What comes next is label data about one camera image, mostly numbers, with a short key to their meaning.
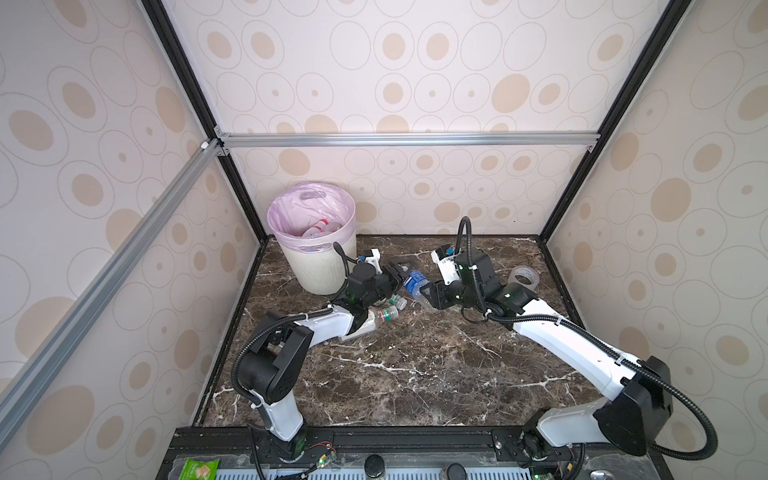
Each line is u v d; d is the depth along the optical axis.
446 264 0.70
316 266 0.89
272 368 0.47
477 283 0.57
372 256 0.83
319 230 0.99
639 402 0.39
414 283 0.79
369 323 0.91
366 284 0.68
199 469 0.69
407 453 0.73
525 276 1.06
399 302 0.97
